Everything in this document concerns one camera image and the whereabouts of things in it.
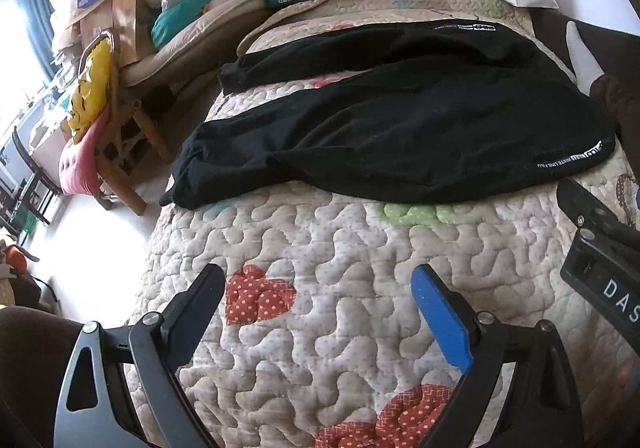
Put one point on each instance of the wooden rattan chair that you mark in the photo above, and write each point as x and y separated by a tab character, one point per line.
121	136

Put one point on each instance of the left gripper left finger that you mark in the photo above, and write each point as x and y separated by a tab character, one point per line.
95	407

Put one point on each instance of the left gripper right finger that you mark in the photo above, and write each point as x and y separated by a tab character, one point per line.
542	408

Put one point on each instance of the blue curtain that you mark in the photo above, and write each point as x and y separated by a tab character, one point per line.
40	33

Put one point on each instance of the teal folded cloth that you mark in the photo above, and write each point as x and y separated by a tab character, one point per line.
174	19

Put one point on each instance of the pink cushion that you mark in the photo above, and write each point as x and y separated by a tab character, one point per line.
77	167

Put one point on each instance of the brown paper bag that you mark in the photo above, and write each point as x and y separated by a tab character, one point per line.
132	21

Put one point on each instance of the black pants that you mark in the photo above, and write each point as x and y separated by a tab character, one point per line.
433	112

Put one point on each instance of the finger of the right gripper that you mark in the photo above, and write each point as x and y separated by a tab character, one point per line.
584	209

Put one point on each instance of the white sock foot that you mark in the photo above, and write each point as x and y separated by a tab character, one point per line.
586	68

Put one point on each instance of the yellow cushion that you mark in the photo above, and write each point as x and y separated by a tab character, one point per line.
89	97

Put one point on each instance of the brown trouser leg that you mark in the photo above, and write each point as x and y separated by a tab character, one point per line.
622	103

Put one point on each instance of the black chair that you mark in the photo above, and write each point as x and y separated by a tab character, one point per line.
27	203

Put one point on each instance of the beige folded mattress pad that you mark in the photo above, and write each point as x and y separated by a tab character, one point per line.
205	45

